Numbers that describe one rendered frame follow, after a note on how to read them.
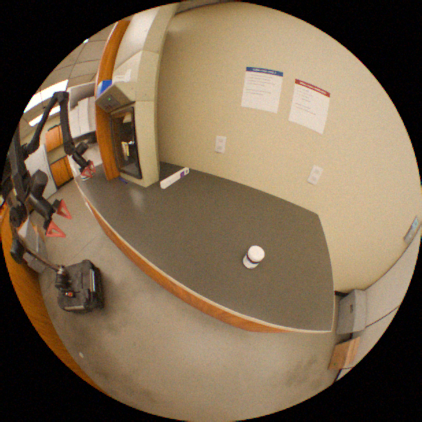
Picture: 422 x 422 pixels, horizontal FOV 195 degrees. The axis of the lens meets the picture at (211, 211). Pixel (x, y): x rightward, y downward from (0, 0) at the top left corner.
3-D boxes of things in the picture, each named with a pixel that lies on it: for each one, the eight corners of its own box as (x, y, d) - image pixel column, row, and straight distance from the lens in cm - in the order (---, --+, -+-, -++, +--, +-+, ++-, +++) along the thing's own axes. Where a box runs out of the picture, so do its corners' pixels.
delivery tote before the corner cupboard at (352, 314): (336, 298, 230) (354, 288, 213) (351, 300, 265) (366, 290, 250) (333, 338, 218) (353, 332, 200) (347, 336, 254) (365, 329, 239)
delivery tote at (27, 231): (38, 231, 307) (29, 216, 299) (38, 251, 256) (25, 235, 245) (27, 244, 325) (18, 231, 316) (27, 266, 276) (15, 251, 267)
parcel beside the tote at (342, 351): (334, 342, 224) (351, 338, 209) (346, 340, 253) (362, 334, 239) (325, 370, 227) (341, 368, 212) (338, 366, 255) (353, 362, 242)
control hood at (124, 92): (110, 112, 98) (110, 98, 100) (135, 101, 69) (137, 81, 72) (94, 116, 94) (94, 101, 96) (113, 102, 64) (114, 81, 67)
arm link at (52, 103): (62, 87, 117) (56, 85, 109) (71, 94, 109) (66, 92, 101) (32, 148, 128) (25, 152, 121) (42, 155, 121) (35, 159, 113)
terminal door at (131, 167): (119, 170, 101) (110, 115, 97) (142, 179, 75) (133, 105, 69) (118, 171, 101) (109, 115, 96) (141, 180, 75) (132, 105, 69)
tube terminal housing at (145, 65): (146, 165, 115) (143, 73, 117) (173, 172, 91) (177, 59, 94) (120, 177, 103) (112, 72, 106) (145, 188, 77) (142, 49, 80)
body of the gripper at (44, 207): (59, 201, 58) (46, 188, 59) (49, 218, 51) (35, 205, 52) (54, 212, 63) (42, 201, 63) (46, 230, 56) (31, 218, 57)
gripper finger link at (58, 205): (76, 209, 60) (59, 195, 59) (71, 221, 54) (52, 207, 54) (70, 219, 64) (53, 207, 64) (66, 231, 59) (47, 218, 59)
